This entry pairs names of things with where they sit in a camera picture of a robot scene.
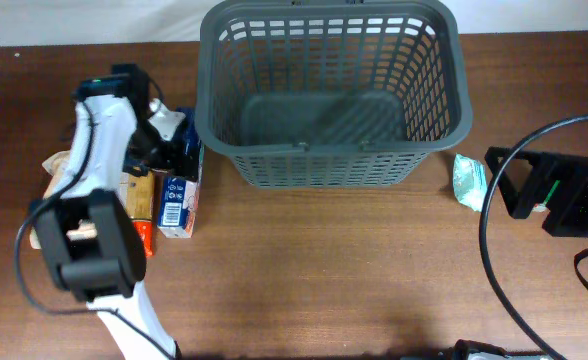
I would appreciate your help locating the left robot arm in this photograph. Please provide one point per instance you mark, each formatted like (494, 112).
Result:
(89, 243)

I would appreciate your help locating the beige paper pouch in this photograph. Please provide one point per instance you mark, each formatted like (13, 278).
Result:
(54, 166)

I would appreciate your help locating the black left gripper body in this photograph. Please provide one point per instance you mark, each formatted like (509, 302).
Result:
(168, 155)

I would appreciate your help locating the grey plastic basket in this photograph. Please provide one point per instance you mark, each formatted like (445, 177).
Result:
(330, 93)

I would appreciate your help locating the orange spaghetti packet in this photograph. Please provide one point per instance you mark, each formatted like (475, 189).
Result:
(136, 195)

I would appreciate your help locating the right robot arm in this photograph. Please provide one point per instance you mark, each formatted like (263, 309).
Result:
(568, 207)

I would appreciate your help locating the blue tissue box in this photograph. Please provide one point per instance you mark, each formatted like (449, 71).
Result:
(180, 194)

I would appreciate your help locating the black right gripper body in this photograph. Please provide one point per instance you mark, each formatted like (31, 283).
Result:
(579, 201)

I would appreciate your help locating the pale green wipes packet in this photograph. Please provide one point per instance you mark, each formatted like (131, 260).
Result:
(469, 182)

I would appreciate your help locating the green lid jar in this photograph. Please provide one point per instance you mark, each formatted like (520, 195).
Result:
(542, 206)

